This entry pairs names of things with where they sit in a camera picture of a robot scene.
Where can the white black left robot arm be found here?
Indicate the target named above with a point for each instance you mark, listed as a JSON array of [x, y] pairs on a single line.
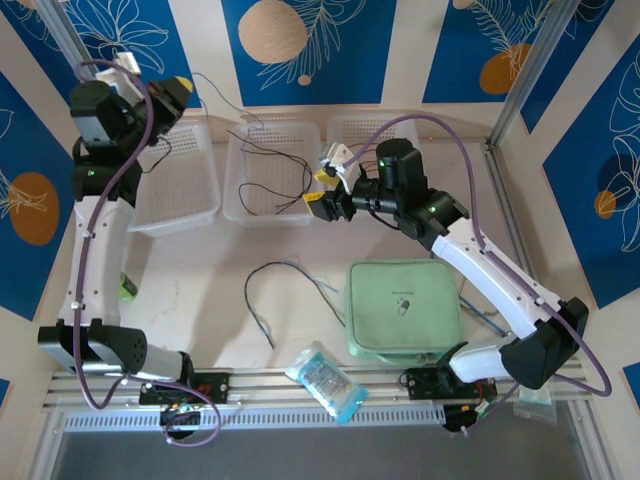
[[100, 260]]

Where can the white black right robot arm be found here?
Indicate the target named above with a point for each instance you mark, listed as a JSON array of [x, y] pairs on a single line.
[[490, 280]]

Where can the white perforated plastic basket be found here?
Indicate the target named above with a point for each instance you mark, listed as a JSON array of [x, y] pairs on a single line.
[[360, 127], [260, 200], [185, 175]]

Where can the green zip pouch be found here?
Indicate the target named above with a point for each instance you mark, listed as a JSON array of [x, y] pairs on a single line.
[[400, 310]]

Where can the blue stethoscope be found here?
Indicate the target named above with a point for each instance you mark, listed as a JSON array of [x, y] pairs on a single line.
[[482, 315]]

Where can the small green bottle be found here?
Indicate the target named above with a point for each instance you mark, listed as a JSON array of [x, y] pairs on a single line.
[[127, 289]]

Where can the clear blue plastic packet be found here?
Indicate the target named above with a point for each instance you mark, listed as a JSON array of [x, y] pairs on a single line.
[[325, 382]]

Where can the small black controller board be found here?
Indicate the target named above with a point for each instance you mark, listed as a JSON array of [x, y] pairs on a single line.
[[457, 417], [182, 412]]

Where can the small clear zip bag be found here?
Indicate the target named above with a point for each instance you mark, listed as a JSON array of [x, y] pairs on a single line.
[[537, 402]]

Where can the aluminium side rail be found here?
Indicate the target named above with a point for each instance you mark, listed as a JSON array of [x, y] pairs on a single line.
[[500, 175]]

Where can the aluminium frame post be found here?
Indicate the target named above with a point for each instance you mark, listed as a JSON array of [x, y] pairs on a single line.
[[62, 20], [539, 55]]

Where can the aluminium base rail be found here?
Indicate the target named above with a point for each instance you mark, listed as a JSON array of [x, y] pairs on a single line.
[[270, 382]]

